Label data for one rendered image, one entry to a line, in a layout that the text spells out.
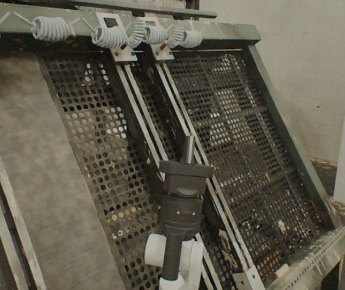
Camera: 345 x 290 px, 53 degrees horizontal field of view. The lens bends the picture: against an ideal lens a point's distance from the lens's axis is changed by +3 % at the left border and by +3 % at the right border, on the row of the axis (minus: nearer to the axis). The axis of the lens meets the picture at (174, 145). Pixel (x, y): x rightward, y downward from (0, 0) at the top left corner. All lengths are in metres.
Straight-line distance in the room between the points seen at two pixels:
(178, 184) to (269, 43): 5.82
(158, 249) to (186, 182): 0.16
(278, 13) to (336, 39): 1.07
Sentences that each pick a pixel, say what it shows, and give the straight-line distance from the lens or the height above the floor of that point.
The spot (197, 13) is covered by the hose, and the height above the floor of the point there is 1.95.
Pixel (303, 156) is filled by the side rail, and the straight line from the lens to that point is 2.02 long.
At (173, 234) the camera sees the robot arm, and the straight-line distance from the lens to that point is 0.71.
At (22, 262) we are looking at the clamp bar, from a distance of 0.99.
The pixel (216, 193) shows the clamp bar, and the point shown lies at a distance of 1.37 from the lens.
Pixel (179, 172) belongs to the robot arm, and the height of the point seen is 1.57.
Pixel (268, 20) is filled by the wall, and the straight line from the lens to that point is 6.50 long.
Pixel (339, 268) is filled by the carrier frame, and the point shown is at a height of 0.68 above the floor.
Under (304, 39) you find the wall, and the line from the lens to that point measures 6.15.
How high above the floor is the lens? 1.83
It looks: 16 degrees down
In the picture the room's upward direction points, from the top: straight up
